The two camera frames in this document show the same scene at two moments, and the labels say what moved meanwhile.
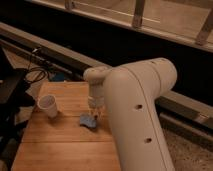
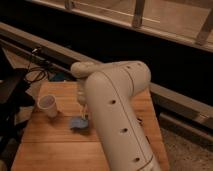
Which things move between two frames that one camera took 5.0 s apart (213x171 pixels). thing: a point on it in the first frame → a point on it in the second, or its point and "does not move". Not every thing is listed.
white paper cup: (48, 103) does not move
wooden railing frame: (186, 20) does not move
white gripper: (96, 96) → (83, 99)
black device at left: (13, 90) does not move
